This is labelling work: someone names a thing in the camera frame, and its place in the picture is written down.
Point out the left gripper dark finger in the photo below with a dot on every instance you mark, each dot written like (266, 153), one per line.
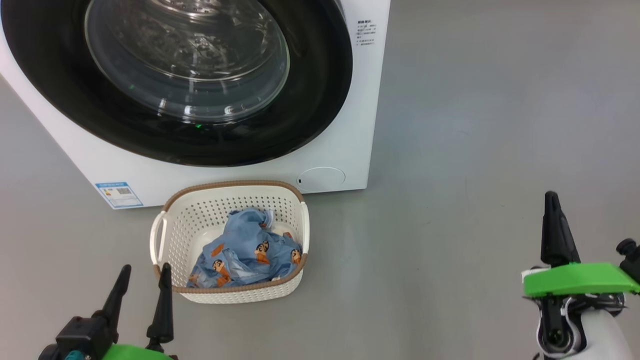
(162, 315)
(116, 300)

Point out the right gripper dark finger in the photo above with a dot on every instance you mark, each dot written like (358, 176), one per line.
(557, 240)

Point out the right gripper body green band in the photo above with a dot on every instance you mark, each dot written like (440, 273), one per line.
(575, 280)

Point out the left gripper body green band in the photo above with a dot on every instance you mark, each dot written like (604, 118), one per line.
(130, 354)

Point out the white perforated basket brown rim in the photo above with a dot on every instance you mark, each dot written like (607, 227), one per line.
(185, 225)

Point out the blue cartoon print garment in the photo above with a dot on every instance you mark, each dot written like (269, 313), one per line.
(245, 250)

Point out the black round glass washer door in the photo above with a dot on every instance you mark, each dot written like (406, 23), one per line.
(60, 100)

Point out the white front-load washing machine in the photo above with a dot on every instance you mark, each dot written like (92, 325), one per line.
(350, 140)

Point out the blue energy label sticker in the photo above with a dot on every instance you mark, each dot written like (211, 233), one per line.
(119, 195)

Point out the round white filter cover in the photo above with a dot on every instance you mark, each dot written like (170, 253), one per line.
(322, 179)

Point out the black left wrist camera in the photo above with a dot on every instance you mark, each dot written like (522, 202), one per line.
(85, 337)

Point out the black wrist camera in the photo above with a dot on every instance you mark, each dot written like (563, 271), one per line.
(631, 260)
(85, 337)

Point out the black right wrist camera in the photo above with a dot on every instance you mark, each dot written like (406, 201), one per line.
(631, 260)

